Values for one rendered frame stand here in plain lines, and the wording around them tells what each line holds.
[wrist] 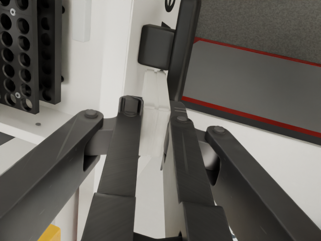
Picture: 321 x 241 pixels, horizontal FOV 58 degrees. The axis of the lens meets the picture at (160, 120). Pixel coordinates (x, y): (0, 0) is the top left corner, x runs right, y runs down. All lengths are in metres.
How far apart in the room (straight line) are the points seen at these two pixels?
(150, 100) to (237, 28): 0.97
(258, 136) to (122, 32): 0.24
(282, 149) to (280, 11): 0.77
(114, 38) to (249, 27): 0.93
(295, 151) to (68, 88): 0.28
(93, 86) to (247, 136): 0.19
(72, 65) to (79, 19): 0.05
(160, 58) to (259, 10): 0.91
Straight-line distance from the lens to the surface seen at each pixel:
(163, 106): 0.15
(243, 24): 1.11
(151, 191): 0.45
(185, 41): 0.20
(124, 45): 0.19
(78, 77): 0.33
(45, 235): 0.46
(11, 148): 0.38
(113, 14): 0.20
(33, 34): 0.27
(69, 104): 0.35
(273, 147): 0.38
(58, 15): 0.29
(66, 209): 0.56
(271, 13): 1.10
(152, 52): 0.21
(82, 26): 0.30
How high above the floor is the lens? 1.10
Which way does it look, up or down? 61 degrees down
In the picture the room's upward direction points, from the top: 139 degrees counter-clockwise
